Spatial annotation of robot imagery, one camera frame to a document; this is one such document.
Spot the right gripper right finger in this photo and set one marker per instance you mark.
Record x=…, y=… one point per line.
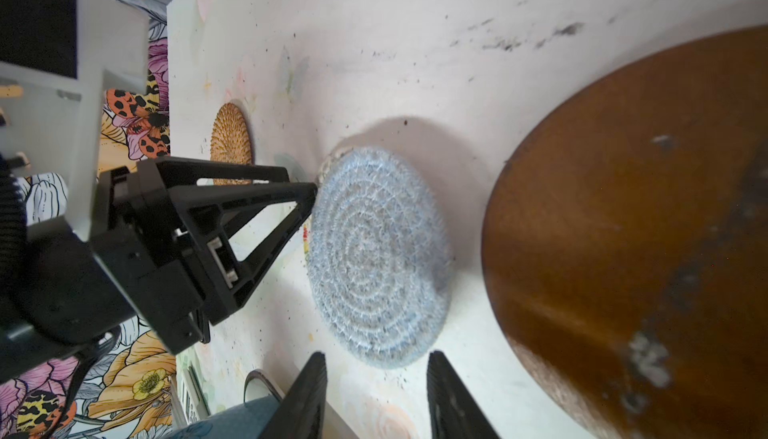
x=453, y=411

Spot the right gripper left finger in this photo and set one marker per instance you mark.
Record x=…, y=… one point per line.
x=301, y=412

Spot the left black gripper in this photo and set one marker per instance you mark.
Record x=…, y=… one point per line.
x=159, y=248

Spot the woven straw round coaster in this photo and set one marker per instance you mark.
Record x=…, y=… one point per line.
x=230, y=139

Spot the beige woven round coaster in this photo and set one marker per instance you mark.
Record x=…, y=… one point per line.
x=330, y=161

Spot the blue grey woven coaster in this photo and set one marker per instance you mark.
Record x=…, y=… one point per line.
x=380, y=263

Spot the glossy brown round coaster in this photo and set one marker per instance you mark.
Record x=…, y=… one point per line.
x=624, y=246

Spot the blue floral mug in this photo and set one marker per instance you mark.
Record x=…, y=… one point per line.
x=245, y=421

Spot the white calculator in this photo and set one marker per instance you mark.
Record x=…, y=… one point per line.
x=191, y=397

